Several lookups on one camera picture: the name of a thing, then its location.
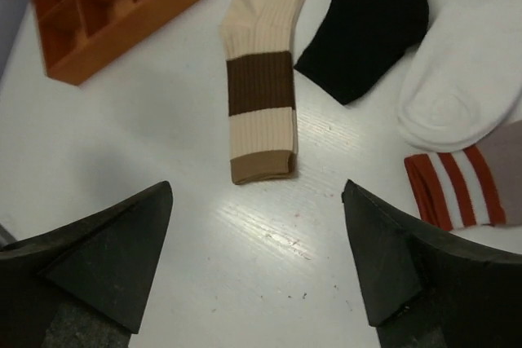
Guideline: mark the grey sock red stripes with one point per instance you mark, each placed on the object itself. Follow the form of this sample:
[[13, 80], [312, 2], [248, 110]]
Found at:
[[477, 186]]

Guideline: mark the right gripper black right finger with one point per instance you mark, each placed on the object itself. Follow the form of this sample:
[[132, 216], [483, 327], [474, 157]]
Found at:
[[425, 287]]

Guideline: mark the white sock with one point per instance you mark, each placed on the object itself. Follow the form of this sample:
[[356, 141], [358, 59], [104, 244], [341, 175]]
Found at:
[[465, 77]]

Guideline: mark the black sock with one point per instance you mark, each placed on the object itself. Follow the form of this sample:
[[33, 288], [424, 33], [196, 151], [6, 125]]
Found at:
[[358, 41]]

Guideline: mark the cream brown striped sock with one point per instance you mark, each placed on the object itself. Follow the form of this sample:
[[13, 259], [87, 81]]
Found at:
[[257, 38]]

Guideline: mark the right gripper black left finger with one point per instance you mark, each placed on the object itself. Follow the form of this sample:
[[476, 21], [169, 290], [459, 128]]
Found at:
[[85, 284]]

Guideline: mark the orange compartment tray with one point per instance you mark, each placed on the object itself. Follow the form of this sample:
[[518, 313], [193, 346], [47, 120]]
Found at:
[[78, 38]]

